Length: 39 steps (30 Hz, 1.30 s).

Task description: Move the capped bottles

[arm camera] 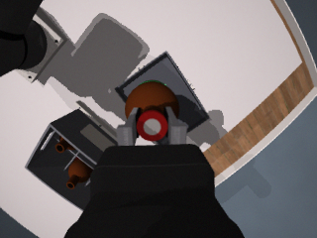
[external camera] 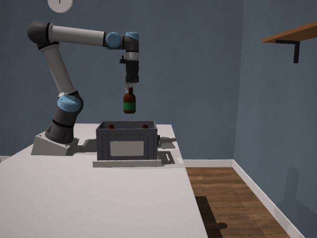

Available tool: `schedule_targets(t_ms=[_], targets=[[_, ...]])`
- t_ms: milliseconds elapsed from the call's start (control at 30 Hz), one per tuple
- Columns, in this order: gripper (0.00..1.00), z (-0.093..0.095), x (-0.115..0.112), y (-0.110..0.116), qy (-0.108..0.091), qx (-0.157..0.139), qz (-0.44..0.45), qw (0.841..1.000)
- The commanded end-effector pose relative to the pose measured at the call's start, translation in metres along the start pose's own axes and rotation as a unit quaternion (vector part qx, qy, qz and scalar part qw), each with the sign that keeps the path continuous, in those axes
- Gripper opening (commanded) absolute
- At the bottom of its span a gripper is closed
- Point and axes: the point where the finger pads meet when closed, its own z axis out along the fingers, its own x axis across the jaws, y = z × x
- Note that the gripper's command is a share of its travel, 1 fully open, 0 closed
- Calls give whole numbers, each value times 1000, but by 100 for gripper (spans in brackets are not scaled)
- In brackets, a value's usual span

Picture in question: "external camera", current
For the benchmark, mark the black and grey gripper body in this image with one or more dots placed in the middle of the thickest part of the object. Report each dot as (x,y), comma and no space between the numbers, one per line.
(132,66)

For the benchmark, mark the dark grey bottle crate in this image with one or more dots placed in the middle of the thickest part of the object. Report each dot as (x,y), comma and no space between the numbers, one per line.
(127,141)

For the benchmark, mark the grey flat bar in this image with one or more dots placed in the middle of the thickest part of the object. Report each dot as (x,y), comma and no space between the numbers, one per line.
(128,163)

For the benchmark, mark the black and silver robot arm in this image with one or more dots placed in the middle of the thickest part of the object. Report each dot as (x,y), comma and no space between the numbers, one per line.
(47,37)

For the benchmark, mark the brown bottle with red cap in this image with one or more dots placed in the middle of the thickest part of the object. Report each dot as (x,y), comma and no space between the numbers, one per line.
(129,102)

